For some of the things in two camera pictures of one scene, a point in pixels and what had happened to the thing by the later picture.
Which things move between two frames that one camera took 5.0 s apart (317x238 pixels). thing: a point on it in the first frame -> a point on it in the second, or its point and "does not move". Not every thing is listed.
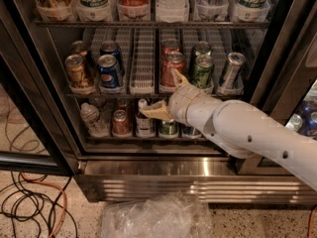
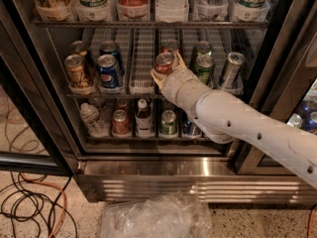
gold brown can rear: x=80 y=48 does not move
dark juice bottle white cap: x=145 y=127 does not move
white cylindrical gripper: x=180 y=103 -> x=173 y=82
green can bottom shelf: x=168 y=128 does not move
